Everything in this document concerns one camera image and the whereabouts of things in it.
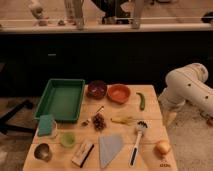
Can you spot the brown pine cone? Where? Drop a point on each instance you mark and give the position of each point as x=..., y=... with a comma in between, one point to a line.
x=99, y=122

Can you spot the dark red bowl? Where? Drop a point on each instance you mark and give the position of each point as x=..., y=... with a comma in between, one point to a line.
x=96, y=89

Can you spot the light blue cloth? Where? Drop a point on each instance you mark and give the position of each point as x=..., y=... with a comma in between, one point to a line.
x=109, y=147

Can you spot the teal sponge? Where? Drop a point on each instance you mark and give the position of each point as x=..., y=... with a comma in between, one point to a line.
x=45, y=125

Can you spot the small green cup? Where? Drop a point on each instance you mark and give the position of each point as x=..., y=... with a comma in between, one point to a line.
x=67, y=139

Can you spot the orange bowl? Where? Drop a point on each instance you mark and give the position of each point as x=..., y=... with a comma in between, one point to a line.
x=118, y=93

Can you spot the metal cup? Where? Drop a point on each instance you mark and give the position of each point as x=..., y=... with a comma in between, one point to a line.
x=43, y=152

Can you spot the green plastic tray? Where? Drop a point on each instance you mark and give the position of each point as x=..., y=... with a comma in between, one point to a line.
x=61, y=98

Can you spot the small pen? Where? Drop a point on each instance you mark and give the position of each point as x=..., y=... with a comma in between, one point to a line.
x=100, y=109

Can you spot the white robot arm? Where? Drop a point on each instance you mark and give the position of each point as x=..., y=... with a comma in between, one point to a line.
x=185, y=84

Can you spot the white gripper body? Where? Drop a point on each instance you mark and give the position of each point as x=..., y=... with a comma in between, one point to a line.
x=168, y=116

